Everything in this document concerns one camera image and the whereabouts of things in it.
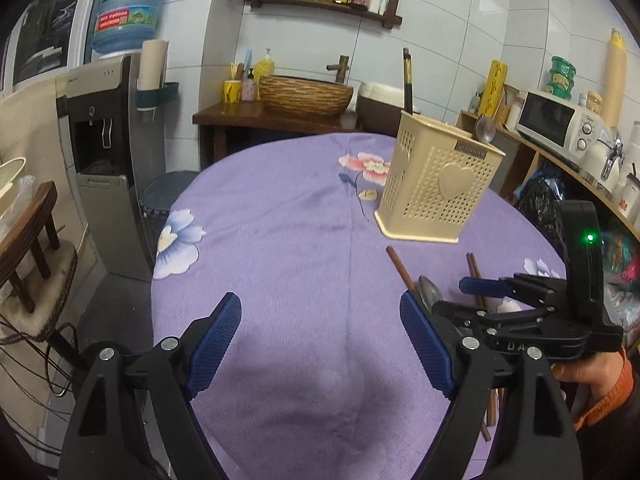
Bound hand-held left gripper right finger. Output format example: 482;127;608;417
399;291;584;480

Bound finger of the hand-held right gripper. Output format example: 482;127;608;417
458;273;569;307
432;299;547;334

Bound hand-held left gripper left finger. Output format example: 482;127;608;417
60;291;243;480

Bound plain metal spoon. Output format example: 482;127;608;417
418;275;445;313

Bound pile of wooden chopsticks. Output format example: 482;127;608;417
385;246;498;443

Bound beige perforated cutlery holder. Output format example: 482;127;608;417
374;110;506;244

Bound wooden handled metal spoon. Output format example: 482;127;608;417
474;114;497;144

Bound dark single chopstick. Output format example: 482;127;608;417
402;48;415;115

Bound person's right forearm orange sleeve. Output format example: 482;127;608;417
572;347;640;433

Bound person's right hand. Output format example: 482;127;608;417
554;354;627;411

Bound colourful plastic bags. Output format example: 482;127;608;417
599;229;640;343

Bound black plastic bag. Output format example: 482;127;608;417
514;169;569;257

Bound white cup with red label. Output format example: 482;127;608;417
617;159;640;219

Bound purple floral tablecloth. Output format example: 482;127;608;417
150;132;571;480

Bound white electric kettle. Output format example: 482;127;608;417
579;127;624;192

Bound wooden storage shelf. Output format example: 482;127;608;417
457;109;640;242

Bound dark grey round stool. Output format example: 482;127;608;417
141;170;201;222

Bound white microwave oven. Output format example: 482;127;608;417
514;88;602;162

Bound yellow wrapped roll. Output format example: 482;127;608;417
477;59;507;119

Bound tall yellow paper cup stack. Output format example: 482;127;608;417
602;27;629;129

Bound brown bucket with beige lid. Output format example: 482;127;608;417
355;81;421;132

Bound stack of green bowls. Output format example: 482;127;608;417
547;55;575;101

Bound grey water dispenser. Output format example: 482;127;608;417
65;54;169;282

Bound small dark wooden stool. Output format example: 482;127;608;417
0;181;64;314

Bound dark wooden washstand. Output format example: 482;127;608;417
192;101;362;172

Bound dark blue cup tube holder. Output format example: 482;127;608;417
137;81;180;111

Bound bamboo style faucet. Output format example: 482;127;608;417
325;54;351;85

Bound woven brown wash basin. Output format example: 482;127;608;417
257;73;355;121

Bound yellow soap dispenser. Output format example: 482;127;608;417
254;48;276;81

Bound beige paper cup tube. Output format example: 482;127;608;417
140;38;169;92

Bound blue water bottle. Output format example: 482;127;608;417
90;0;174;57

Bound sliding glass window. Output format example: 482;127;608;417
0;0;98;97

